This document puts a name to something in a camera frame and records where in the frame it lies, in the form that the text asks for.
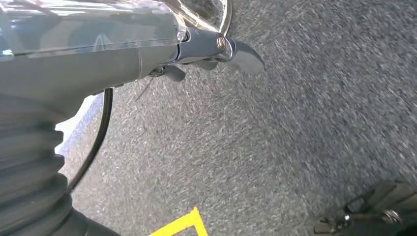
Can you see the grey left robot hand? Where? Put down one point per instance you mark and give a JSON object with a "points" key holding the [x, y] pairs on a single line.
{"points": [[81, 65]]}

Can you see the black robot foot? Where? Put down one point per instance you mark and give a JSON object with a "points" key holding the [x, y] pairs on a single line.
{"points": [[374, 202]]}

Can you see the yellow tape floor square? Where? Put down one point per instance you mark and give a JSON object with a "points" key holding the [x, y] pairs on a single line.
{"points": [[185, 224]]}

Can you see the pole stand with round base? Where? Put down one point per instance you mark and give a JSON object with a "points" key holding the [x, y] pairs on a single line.
{"points": [[211, 13]]}

